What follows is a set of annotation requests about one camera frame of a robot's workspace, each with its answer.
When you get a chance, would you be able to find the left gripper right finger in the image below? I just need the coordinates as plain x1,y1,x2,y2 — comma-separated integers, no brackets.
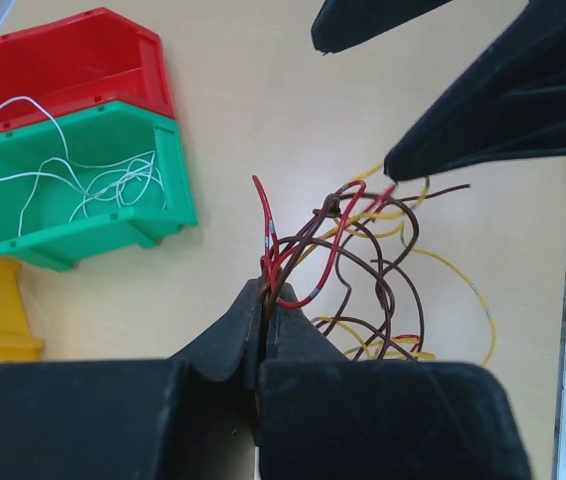
258,311,532,479

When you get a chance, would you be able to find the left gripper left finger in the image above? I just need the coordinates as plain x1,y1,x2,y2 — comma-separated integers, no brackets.
0,279,261,479

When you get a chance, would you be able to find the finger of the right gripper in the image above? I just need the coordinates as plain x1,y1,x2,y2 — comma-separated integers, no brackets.
311,0,450,54
384,1,566,181

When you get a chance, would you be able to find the brown wire bundle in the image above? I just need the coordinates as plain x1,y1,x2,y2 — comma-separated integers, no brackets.
252,162,498,369

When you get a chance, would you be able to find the white wire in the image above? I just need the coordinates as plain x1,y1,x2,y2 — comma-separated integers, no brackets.
0,97,167,236

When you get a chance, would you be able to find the red bin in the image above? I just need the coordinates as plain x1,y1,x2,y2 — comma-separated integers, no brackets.
0,7,175,133

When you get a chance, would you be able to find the near green bin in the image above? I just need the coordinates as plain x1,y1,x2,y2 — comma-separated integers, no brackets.
0,101,197,272

